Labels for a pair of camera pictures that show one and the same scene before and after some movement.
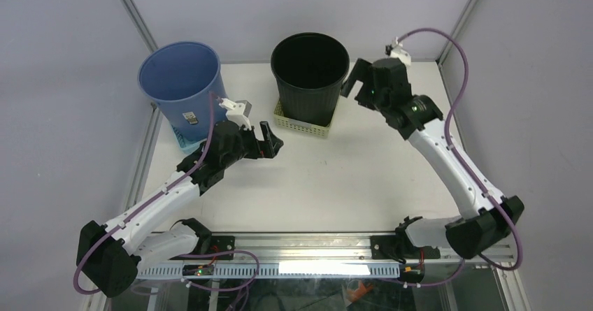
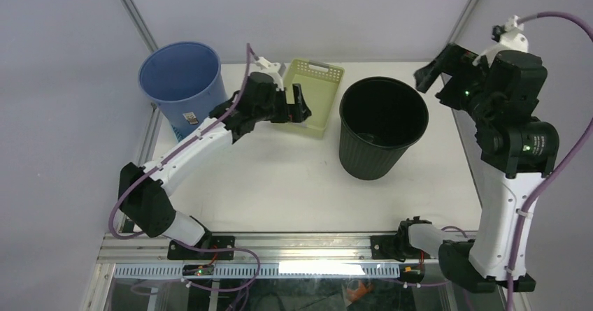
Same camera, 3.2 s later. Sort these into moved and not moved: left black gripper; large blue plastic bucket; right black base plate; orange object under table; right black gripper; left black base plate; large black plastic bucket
Moved: right black gripper; large black plastic bucket; left black gripper
Not moved: large blue plastic bucket; right black base plate; orange object under table; left black base plate
